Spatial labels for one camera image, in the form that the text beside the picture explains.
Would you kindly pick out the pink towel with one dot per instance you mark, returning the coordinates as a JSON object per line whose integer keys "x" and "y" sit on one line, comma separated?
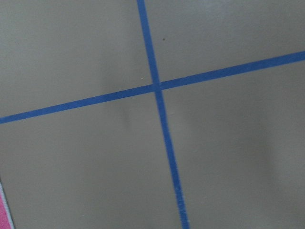
{"x": 5, "y": 218}

